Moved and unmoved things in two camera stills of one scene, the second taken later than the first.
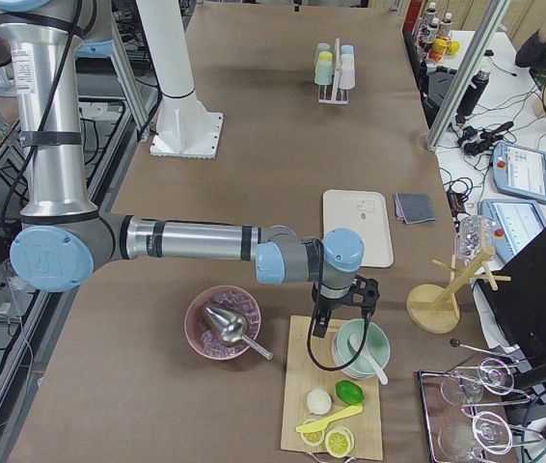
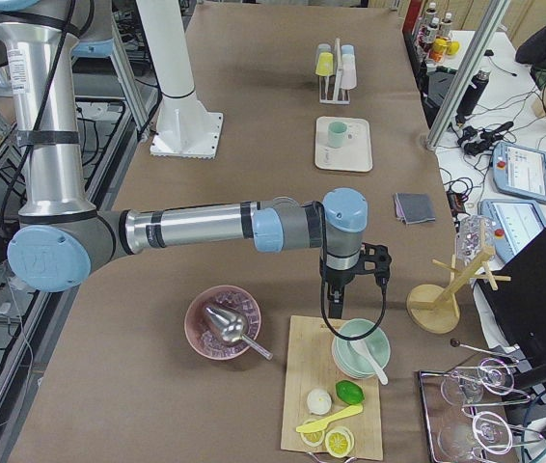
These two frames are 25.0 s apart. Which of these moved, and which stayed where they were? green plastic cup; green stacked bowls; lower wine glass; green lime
Moved: green plastic cup
Stayed: lower wine glass; green lime; green stacked bowls
